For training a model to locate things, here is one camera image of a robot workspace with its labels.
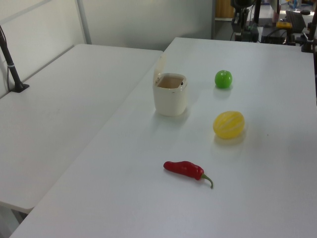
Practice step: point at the cream garbage bin with lid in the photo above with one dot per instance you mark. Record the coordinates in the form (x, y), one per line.
(171, 101)

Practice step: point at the red toy chili pepper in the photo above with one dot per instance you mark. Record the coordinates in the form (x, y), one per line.
(183, 168)

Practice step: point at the yellow striped toy melon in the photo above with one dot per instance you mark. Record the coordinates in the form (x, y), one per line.
(229, 125)

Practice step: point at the green toy apple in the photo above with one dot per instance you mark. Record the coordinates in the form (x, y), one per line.
(223, 79)

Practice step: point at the wooden cabinet panel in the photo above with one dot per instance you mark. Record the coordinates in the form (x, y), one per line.
(223, 8)

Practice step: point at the small yellow box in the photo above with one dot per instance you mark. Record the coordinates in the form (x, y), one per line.
(283, 24)

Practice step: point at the black clamp stand with pole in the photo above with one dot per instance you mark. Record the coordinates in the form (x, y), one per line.
(308, 44)

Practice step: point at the black camera stand with clamp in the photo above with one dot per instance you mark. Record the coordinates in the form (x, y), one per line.
(239, 22)

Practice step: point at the black pole with base plate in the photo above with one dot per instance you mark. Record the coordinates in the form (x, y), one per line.
(12, 70)

